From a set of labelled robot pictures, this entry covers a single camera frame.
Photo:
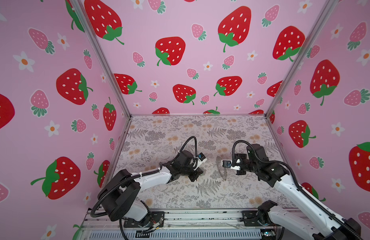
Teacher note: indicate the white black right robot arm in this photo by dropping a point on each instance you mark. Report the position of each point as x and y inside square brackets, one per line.
[322, 223]

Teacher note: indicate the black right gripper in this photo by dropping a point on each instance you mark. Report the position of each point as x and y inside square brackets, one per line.
[240, 155]

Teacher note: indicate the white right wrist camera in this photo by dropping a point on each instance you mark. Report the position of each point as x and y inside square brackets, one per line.
[228, 164]

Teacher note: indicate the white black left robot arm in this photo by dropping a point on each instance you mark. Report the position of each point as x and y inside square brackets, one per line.
[117, 199]

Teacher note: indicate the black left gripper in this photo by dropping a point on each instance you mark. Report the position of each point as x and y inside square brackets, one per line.
[197, 172]

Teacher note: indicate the aluminium front rail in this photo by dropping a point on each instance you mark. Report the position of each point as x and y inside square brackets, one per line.
[230, 219]

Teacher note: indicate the aluminium corner post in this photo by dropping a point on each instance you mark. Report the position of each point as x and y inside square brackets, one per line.
[317, 27]
[81, 14]

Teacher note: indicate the clear acrylic keyring holder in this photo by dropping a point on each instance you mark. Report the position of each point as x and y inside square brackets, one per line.
[222, 171]

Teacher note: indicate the aluminium corner post right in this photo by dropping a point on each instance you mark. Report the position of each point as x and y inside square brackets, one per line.
[317, 27]

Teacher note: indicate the perforated grey cable duct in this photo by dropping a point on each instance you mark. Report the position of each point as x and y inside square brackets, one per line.
[196, 235]

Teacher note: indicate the aluminium corner post left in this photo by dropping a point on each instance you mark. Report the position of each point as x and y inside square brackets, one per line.
[81, 14]

